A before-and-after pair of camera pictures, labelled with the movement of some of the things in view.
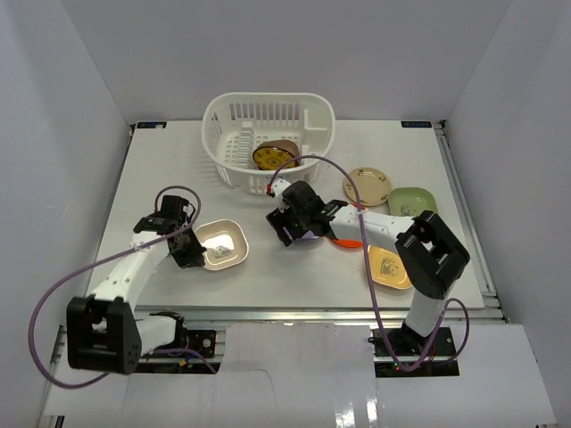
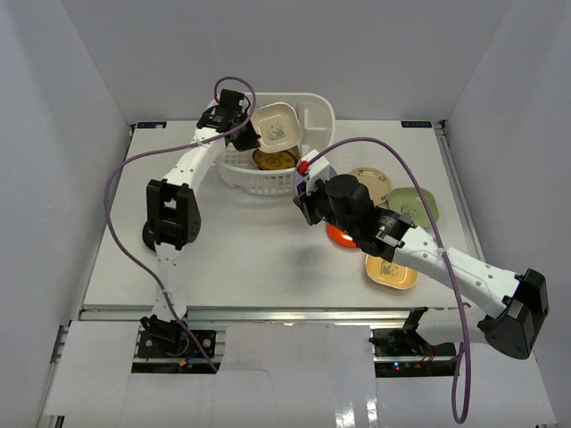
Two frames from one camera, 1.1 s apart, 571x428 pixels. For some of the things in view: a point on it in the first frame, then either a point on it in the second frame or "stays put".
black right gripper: x=279 y=221 to x=305 y=201
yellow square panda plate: x=386 y=267 stays put
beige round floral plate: x=372 y=185 stays put
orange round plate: x=347 y=243 stays put
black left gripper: x=188 y=251 to x=244 y=138
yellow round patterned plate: x=273 y=156 stays put
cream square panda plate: x=225 y=242 to x=277 y=125
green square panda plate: x=410 y=201 stays put
